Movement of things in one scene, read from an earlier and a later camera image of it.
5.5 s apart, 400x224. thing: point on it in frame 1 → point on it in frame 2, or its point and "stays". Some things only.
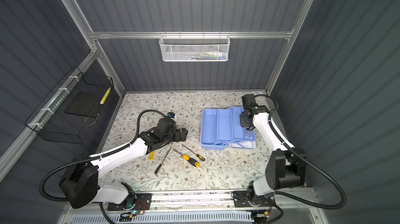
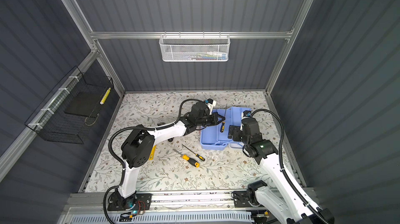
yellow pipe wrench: [151, 157] stays
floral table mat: [184, 167] stays
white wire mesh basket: [191, 48] stays
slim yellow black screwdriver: [200, 157] stays
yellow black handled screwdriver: [190, 160] stays
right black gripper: [242, 122] → [237, 129]
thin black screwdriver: [159, 166] → [222, 127]
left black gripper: [178, 137] → [214, 121]
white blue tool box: [222, 127] stays
